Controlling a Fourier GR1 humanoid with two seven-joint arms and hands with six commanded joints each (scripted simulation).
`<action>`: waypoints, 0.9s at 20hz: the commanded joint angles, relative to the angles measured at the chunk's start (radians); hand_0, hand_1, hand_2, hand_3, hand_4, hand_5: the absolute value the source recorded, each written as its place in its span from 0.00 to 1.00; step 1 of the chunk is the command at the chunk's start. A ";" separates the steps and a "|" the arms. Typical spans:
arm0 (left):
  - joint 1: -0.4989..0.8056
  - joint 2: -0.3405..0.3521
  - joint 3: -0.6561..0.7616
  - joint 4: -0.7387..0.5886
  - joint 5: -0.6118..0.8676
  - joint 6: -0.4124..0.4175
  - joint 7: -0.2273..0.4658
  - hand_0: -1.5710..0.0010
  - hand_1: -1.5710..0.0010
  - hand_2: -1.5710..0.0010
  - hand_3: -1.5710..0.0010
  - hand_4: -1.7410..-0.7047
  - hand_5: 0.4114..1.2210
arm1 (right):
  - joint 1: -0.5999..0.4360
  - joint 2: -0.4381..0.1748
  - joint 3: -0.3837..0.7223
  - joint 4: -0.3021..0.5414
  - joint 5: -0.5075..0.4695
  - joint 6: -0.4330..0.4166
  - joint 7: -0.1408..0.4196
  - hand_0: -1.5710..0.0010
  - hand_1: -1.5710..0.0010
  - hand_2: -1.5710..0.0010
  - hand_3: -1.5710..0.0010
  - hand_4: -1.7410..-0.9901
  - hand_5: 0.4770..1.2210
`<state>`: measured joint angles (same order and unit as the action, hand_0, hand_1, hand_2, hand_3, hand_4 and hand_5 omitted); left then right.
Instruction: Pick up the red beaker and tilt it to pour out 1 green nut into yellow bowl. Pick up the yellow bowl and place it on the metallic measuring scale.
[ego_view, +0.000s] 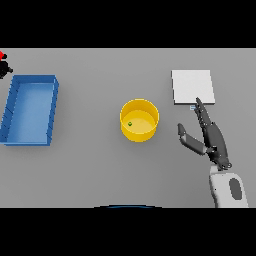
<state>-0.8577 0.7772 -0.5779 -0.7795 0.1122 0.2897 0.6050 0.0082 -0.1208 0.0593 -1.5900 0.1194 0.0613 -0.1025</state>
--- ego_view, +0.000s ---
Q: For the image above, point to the yellow bowl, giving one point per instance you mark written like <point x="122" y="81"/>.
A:
<point x="139" y="120"/>

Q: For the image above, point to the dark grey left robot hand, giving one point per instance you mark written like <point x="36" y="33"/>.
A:
<point x="4" y="69"/>

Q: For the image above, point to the green nut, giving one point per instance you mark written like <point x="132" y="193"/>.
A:
<point x="130" y="124"/>

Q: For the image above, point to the pale square measuring scale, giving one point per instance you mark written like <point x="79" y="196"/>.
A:
<point x="192" y="86"/>

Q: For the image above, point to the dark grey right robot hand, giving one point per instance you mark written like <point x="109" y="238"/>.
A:
<point x="213" y="136"/>

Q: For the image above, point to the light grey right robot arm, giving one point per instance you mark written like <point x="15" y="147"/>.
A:
<point x="226" y="190"/>

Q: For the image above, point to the red beaker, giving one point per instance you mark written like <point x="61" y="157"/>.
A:
<point x="2" y="55"/>

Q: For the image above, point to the blue tray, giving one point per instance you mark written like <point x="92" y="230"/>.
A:
<point x="30" y="110"/>

